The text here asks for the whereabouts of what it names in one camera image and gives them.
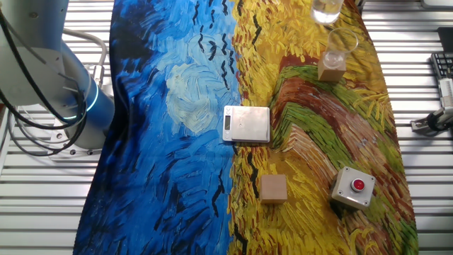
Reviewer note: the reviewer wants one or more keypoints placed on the painted wheatfield tablecloth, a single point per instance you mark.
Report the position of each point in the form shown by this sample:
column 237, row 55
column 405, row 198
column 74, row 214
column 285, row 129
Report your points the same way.
column 159, row 141

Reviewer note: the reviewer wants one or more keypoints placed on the clear glass mug with water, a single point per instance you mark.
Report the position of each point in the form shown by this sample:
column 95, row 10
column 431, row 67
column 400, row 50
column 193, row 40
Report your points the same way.
column 325, row 12

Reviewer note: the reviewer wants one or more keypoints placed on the grey box with red button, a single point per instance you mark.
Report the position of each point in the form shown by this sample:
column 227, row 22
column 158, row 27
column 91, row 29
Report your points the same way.
column 345, row 193

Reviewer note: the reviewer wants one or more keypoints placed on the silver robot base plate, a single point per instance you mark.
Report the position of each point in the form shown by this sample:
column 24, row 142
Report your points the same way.
column 81, row 153

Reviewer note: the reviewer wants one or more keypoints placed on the black keyboard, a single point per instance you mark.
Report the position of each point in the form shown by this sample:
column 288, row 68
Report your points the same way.
column 442, row 65

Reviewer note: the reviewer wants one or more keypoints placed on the black rectangular pad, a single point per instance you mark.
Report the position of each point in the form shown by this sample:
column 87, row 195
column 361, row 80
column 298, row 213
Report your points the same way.
column 446, row 39

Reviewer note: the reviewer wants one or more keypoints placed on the silver digital scale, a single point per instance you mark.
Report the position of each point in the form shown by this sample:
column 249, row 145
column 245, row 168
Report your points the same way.
column 251, row 124

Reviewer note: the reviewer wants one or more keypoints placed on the small silver camera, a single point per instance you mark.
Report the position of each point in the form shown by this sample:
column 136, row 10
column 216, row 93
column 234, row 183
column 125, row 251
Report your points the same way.
column 446, row 93

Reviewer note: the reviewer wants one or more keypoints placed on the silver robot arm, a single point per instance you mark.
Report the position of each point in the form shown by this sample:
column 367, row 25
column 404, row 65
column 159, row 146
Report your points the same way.
column 32, row 53

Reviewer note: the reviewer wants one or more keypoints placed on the light wooden cube block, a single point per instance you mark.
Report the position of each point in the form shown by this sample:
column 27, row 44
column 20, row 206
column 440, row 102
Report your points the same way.
column 331, row 75
column 273, row 189

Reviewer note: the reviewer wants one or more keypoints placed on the metal camera clamp bracket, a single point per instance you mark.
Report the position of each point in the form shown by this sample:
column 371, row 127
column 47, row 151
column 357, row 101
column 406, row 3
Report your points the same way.
column 423, row 125

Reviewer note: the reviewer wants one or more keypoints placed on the empty clear plastic cup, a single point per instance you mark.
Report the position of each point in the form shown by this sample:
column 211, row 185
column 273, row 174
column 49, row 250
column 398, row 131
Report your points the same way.
column 341, row 40

